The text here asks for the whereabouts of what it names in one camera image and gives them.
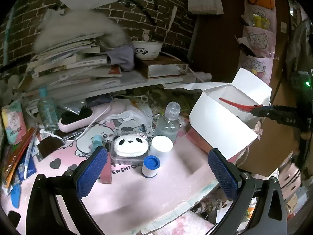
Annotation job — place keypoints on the blue plastic tag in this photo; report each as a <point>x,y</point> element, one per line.
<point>15,195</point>

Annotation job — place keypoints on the blue booklet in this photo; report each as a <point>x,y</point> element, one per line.
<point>30,170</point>

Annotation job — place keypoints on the small black square card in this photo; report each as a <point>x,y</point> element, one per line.
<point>49,145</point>

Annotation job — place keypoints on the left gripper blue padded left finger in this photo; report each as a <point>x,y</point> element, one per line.
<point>89,170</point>

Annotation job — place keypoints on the white bottle blue cap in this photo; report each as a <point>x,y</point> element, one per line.
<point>150,166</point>

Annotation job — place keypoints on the pink hair brush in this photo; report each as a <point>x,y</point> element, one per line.
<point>71,121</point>

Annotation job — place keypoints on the red hair clip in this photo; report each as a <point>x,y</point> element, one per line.
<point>240,106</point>

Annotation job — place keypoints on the pink hanging organizer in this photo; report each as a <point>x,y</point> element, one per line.
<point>258,41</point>

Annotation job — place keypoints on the stack of books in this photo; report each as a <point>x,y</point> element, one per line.
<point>78,68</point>

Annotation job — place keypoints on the white open cardboard box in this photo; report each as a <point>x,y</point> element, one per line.
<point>222,125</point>

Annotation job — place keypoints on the white blue pen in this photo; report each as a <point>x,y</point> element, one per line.
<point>27,157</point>

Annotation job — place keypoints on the teal capped drink bottle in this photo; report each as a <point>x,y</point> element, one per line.
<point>47,111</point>

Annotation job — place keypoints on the purple cloth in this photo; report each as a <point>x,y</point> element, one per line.
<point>122,56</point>

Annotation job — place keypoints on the brown book box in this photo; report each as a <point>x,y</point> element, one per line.
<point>162,67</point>

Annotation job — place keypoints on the white fluffy fur piece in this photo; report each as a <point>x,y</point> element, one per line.
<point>79,23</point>

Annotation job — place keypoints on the panda ceramic bowl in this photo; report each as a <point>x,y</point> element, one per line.
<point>147,50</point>

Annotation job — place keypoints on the clear bottle with cap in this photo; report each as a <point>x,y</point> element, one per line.
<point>168,125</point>

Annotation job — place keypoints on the pink rectangular lipstick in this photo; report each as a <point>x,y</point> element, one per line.
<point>106,173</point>

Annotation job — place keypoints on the Kotex pad pack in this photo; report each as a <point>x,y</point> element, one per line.
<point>13,121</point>

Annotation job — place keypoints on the panda plush pouch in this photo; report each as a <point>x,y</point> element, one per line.
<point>131,145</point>

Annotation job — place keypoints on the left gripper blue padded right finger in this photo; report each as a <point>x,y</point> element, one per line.
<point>226,173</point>

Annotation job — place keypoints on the orange pencils bundle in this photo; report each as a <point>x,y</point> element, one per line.
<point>15,156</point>

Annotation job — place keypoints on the white cylindrical container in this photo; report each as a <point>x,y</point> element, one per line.
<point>160,146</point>

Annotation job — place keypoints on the teal spray bottle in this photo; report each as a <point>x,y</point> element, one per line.
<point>96,142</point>

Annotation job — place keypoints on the clear plastic case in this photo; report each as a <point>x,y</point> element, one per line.
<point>126,161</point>

